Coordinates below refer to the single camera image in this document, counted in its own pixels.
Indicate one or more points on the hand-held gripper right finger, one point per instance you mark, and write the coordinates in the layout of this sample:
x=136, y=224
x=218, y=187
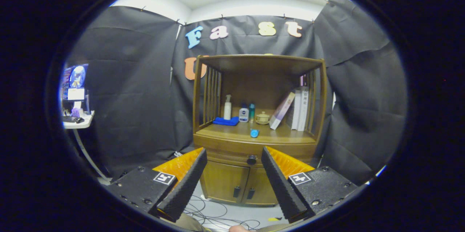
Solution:
x=279, y=184

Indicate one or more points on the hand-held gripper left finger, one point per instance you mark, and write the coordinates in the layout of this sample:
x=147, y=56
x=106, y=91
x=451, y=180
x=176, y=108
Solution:
x=185, y=184

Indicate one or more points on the wooden drawer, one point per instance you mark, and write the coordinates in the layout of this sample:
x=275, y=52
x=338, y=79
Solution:
x=225, y=145

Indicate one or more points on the blue gradient cosmetic tube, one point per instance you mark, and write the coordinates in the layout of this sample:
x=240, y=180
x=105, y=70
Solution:
x=254, y=133

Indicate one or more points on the wooden cabinet door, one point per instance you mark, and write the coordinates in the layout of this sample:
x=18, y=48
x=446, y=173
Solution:
x=221, y=181
x=259, y=188

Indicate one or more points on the wooden countertop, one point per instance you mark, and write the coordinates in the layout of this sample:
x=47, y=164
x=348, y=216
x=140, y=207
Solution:
x=283, y=135

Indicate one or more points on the wooden cabinet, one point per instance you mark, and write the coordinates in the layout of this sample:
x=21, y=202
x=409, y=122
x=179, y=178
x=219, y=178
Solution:
x=261, y=65

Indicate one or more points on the yellow tape piece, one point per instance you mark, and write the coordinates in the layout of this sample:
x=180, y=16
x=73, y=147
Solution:
x=274, y=219

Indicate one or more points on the dark patterned book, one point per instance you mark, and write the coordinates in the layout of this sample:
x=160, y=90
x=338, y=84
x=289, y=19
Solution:
x=290, y=117

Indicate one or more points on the cream lidded tea cup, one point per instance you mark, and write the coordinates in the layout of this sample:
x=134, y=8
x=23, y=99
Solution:
x=262, y=118

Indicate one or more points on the pink purple book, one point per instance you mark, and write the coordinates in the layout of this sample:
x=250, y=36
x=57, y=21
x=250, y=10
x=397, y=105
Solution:
x=281, y=112

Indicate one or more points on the blue folded cloth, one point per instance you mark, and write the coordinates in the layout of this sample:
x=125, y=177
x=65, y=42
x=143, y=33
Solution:
x=225, y=121

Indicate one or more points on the white book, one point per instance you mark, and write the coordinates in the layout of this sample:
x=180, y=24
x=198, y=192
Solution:
x=304, y=108
x=296, y=110

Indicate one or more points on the teal blue bottle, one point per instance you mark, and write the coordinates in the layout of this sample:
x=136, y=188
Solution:
x=251, y=113

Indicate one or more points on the white lotion bottle blue cap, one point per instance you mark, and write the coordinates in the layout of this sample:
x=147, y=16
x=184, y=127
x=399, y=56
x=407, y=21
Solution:
x=243, y=115

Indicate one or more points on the white pump bottle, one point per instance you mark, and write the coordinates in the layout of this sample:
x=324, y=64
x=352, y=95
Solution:
x=227, y=110

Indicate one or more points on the white side table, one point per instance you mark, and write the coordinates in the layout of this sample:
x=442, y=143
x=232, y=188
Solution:
x=81, y=123

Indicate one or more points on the black keyboard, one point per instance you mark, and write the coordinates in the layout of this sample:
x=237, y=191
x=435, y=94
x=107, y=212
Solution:
x=71, y=119

